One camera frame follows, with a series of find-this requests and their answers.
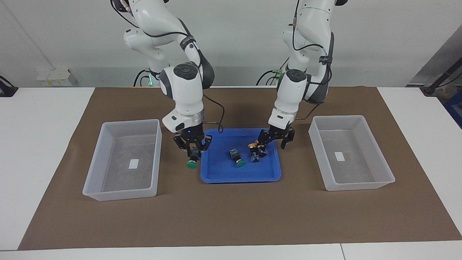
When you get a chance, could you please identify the brown table mat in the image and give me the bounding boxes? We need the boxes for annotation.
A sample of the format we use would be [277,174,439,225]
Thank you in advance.
[18,86,462,251]

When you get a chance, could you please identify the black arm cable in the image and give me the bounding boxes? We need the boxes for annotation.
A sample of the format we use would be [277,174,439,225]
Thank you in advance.
[125,20,225,134]
[292,0,333,120]

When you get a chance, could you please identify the blue object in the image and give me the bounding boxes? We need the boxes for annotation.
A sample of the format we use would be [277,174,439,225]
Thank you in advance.
[443,90,462,129]

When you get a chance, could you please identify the black slanted pole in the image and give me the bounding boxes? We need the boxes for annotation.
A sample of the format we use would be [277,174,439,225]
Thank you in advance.
[420,58,462,96]

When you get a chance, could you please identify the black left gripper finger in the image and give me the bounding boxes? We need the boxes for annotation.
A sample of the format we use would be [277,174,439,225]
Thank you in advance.
[281,129,295,150]
[257,131,271,152]

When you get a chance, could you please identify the translucent white plastic box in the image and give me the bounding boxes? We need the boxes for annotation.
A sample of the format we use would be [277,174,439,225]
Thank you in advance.
[82,119,162,202]
[308,116,396,191]

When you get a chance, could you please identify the blue plastic tray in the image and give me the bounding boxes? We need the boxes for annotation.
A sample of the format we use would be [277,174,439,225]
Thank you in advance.
[200,128,282,183]

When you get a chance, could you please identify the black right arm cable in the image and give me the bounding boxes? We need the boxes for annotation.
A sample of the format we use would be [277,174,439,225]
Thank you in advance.
[125,20,225,134]

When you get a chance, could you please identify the green push button switch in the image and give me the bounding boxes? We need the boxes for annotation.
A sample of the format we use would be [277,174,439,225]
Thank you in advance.
[229,148,245,168]
[186,147,200,169]

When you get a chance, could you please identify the white boxes by wall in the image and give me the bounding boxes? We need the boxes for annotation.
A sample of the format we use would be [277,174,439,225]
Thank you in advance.
[36,69,78,87]

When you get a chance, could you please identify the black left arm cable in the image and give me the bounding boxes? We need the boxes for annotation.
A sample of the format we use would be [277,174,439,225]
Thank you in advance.
[292,0,333,120]

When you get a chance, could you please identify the black desk object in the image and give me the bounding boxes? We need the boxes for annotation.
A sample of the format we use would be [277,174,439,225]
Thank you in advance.
[0,76,18,97]

